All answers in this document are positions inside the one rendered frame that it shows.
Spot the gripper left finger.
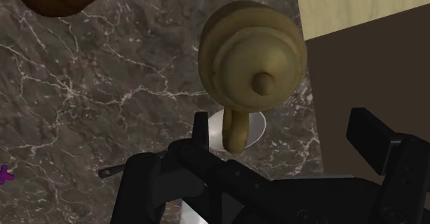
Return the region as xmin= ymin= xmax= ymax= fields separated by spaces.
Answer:
xmin=98 ymin=111 xmax=274 ymax=224

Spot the light wood cabinet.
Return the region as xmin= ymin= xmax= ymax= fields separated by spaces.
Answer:
xmin=294 ymin=0 xmax=430 ymax=41

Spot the small purple figure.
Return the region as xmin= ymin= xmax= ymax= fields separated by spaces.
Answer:
xmin=0 ymin=164 xmax=16 ymax=186

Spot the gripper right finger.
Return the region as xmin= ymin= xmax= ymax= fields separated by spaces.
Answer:
xmin=345 ymin=107 xmax=430 ymax=224

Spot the silver round disc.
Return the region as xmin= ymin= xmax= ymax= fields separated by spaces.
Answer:
xmin=207 ymin=108 xmax=267 ymax=150

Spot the olive tan lidded teapot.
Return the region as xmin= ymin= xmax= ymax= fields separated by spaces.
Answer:
xmin=197 ymin=0 xmax=308 ymax=155

